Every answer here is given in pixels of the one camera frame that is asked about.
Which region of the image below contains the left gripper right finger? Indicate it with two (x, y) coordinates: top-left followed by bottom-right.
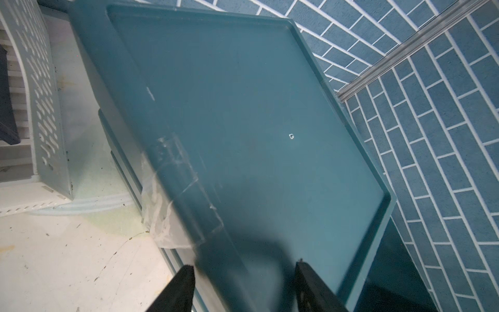
(294, 261), (348, 312)

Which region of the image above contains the dark notebook in rack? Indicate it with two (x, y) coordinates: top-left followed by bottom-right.
(0, 47), (21, 145)

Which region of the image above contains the teal drawer cabinet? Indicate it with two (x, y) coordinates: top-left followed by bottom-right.
(68, 1), (396, 311)

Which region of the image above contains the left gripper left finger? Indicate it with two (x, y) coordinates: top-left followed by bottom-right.
(146, 265), (195, 312)

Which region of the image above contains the white file organizer rack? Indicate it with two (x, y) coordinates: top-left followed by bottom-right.
(1, 1), (73, 217)

